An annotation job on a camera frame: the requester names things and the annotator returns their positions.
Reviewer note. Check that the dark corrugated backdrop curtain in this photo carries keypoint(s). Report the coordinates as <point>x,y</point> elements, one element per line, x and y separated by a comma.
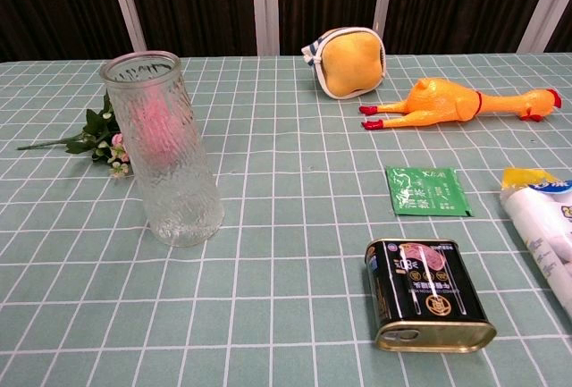
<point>201,2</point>

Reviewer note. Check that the white wide frame post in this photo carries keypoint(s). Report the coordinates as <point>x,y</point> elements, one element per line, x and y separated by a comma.
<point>265,2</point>

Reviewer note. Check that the yellow rubber chicken toy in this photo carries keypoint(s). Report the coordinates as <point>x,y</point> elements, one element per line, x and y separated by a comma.
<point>438,103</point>

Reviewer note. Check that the white slanted frame post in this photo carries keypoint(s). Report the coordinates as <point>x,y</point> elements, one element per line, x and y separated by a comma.
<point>125,2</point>
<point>543,7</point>

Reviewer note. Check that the yellow zippered pouch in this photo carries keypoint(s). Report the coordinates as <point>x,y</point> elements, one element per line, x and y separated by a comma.
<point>350,63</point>

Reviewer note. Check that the pink artificial flower bouquet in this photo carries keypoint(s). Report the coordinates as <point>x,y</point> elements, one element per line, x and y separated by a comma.
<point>96,130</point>

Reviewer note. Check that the black luncheon meat can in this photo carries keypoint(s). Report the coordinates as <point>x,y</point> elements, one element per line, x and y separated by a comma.
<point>424,297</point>

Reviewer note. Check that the green tea sachet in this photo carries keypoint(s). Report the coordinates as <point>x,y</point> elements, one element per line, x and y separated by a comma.
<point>424,192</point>

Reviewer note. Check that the green checked tablecloth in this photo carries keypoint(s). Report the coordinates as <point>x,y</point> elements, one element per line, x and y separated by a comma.
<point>286,244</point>

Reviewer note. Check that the ribbed clear glass vase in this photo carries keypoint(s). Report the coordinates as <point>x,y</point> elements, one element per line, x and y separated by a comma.
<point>179,190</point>

